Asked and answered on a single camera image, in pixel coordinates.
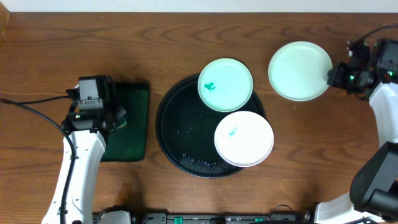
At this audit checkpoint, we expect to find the black rectangular water tray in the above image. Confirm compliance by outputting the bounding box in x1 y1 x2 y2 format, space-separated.
101 83 149 162

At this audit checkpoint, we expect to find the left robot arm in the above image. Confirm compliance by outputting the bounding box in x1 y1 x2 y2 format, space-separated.
42 75 126 223

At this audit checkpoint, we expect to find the round black tray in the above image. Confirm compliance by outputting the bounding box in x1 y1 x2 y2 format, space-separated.
155 73 267 179

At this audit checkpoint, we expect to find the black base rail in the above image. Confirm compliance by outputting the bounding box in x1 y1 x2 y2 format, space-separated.
93 212 315 224

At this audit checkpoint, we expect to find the green scouring sponge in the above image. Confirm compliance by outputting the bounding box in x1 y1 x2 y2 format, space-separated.
115 114 127 129

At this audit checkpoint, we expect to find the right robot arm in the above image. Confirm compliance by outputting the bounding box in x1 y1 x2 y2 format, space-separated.
305 39 397 223

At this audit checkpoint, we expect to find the white plate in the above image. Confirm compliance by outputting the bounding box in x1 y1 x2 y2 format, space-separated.
214 111 274 167

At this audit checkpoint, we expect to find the mint plate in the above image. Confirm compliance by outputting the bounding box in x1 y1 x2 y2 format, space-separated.
268 41 333 101
197 58 254 113

